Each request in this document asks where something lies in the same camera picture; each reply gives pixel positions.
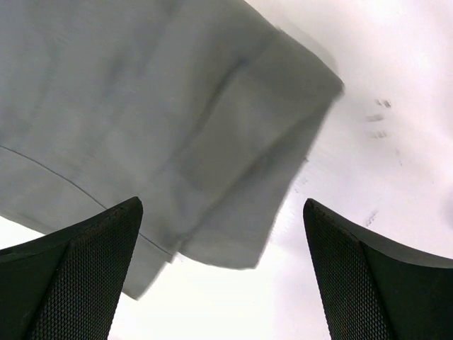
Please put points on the grey pleated skirt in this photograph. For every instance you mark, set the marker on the grey pleated skirt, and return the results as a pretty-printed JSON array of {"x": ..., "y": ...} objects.
[{"x": 202, "y": 109}]

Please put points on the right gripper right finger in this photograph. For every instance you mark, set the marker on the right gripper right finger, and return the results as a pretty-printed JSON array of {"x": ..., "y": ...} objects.
[{"x": 372, "y": 287}]

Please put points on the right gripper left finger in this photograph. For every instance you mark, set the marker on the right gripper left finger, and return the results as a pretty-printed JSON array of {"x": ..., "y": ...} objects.
[{"x": 67, "y": 284}]

